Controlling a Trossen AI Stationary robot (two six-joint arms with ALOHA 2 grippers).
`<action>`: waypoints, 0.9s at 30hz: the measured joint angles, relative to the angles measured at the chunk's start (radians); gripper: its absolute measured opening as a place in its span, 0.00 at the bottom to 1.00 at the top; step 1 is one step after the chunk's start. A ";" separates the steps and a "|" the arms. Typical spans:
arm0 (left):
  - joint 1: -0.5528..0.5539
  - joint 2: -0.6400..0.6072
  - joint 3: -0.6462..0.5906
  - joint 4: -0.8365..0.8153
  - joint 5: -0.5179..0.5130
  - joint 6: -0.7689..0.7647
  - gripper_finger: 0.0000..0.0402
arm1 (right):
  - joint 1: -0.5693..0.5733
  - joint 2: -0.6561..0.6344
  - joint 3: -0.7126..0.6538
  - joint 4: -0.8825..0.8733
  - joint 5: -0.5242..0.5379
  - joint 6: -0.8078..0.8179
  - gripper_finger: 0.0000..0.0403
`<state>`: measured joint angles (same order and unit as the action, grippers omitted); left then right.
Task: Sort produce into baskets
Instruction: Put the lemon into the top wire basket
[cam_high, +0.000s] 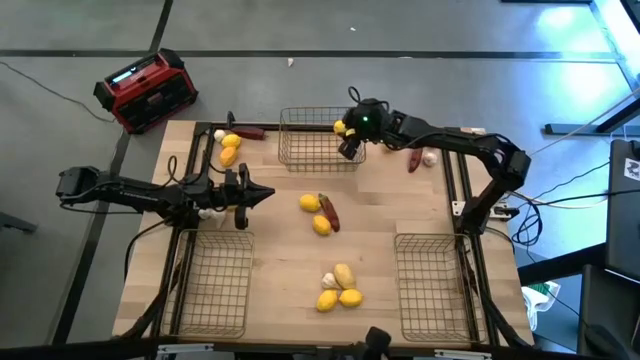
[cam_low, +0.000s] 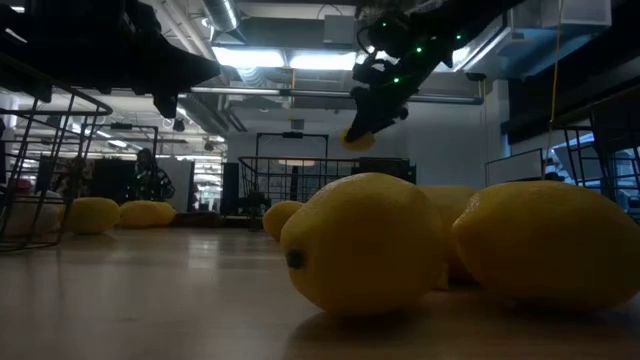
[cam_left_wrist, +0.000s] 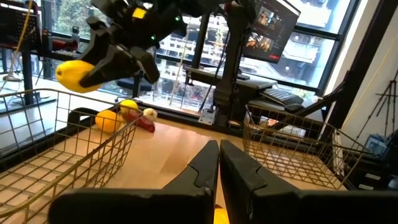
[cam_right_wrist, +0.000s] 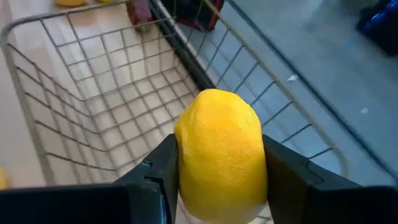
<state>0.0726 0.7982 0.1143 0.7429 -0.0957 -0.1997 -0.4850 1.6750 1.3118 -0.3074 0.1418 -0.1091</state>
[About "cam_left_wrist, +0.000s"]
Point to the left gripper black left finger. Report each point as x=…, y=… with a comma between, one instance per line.
x=140, y=205

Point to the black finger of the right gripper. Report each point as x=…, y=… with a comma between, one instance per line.
x=109, y=71
x=96, y=40

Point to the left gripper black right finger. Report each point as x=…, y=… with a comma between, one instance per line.
x=280, y=205

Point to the yellow lemon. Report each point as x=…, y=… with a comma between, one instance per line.
x=128, y=106
x=70, y=76
x=221, y=217

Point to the orange fruit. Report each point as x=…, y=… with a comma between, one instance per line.
x=107, y=121

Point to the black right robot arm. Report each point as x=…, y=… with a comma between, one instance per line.
x=233, y=62

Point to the water bottle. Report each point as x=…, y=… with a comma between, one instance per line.
x=75, y=39

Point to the red cylindrical object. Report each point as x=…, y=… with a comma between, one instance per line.
x=63, y=45

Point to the white garlic bulb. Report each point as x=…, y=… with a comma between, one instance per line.
x=150, y=114

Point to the red pepper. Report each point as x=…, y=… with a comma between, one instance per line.
x=143, y=122

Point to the black desk surface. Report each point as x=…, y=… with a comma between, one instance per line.
x=202, y=76

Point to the black perforated panel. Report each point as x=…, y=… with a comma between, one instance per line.
x=15, y=25

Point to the black drawer cabinet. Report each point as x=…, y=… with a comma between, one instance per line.
x=373, y=177

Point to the black keyboard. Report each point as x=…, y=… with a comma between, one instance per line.
x=281, y=95

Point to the grey blue box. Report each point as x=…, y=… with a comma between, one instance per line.
x=376, y=146

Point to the computer monitor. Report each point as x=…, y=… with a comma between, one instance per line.
x=270, y=31

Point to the black window post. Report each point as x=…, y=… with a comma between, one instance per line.
x=200, y=40

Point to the silver mounting bracket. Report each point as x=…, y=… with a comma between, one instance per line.
x=207, y=117

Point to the black camera tripod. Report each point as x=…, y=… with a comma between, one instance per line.
x=393, y=93

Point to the black rig frame strut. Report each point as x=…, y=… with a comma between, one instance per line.
x=360, y=59

